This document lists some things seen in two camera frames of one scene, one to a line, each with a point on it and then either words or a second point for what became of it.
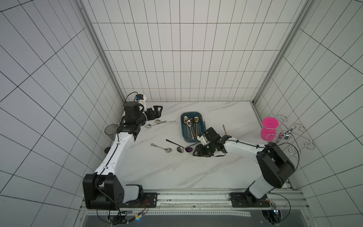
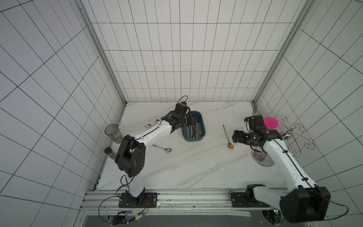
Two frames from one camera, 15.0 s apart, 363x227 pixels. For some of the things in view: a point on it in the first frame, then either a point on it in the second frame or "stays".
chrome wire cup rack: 285,131 stays
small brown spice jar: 107,150 stays
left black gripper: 158,114 → 192,120
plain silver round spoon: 149,126 stays
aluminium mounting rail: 282,203 stays
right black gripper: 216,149 → 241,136
